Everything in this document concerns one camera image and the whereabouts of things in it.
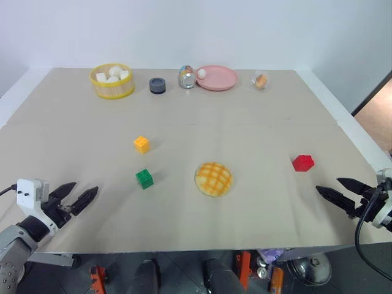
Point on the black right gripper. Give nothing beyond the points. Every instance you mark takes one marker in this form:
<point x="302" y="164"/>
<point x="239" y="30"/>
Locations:
<point x="363" y="208"/>

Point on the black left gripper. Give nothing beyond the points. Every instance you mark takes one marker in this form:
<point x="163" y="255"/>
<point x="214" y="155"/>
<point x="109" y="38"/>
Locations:
<point x="56" y="211"/>

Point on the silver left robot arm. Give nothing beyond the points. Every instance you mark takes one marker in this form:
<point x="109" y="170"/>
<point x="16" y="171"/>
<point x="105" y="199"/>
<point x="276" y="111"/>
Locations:
<point x="12" y="248"/>

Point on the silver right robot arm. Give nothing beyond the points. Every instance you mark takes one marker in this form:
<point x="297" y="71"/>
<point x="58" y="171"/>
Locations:
<point x="390" y="225"/>

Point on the red toy block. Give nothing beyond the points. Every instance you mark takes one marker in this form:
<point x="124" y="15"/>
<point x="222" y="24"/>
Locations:
<point x="302" y="163"/>

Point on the green toy block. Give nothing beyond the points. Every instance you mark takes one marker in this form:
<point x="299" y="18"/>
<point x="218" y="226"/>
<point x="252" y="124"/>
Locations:
<point x="144" y="179"/>

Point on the silver metal pot lid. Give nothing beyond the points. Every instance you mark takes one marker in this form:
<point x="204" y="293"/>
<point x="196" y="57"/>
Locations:
<point x="310" y="268"/>

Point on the yellow toy block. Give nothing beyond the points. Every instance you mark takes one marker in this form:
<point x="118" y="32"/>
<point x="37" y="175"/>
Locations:
<point x="141" y="145"/>

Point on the orange clamp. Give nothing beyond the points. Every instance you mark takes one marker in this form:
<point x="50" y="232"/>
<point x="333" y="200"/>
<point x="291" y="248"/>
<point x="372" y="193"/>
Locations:
<point x="97" y="280"/>
<point x="243" y="269"/>

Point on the purple bag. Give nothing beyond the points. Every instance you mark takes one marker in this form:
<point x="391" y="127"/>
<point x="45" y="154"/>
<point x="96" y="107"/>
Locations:
<point x="271" y="255"/>

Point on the silver can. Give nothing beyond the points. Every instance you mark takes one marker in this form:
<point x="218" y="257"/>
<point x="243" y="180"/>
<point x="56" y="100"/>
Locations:
<point x="262" y="272"/>
<point x="261" y="261"/>

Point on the orange drink can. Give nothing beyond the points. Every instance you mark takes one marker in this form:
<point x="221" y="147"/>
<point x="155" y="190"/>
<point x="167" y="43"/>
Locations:
<point x="276" y="280"/>

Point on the wooden bucket with yellow rims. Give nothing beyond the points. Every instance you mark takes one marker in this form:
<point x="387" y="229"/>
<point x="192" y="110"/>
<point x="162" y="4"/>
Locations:
<point x="113" y="90"/>

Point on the white foam cube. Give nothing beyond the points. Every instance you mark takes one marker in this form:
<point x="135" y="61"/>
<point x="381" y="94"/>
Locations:
<point x="115" y="70"/>
<point x="112" y="79"/>
<point x="101" y="77"/>
<point x="124" y="75"/>

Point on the beige table cover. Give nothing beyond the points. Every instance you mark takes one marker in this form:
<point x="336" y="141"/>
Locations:
<point x="196" y="220"/>

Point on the melon pan bread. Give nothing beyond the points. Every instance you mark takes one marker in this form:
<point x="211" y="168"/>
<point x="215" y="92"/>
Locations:
<point x="213" y="179"/>

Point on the dark grey round puck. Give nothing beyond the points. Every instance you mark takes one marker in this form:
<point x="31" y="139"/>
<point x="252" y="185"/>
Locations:
<point x="157" y="86"/>

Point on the bread in clear wrapper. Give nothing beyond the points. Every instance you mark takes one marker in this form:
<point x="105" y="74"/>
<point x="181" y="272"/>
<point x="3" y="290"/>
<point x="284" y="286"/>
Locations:
<point x="261" y="80"/>

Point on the dark rounded shape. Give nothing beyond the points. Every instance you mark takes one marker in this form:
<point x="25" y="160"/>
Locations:
<point x="222" y="277"/>

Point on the colourful drink can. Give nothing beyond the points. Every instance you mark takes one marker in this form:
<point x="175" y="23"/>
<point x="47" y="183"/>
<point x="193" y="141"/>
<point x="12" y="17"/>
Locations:
<point x="187" y="80"/>

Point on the pink plate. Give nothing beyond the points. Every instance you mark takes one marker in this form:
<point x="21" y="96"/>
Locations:
<point x="219" y="79"/>

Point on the small white ball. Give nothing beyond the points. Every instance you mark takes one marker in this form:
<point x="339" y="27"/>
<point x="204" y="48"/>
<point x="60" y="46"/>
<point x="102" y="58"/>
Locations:
<point x="201" y="73"/>

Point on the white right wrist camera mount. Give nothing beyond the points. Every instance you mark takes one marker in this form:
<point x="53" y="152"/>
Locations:
<point x="382" y="219"/>

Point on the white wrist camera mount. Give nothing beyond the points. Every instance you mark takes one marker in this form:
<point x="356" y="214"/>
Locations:
<point x="382" y="219"/>
<point x="26" y="191"/>

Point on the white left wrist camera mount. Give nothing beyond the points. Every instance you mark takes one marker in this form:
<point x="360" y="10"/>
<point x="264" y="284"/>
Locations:
<point x="26" y="191"/>

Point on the grey table frame bar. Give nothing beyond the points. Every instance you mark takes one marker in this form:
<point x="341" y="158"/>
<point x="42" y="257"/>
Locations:
<point x="318" y="251"/>
<point x="55" y="259"/>

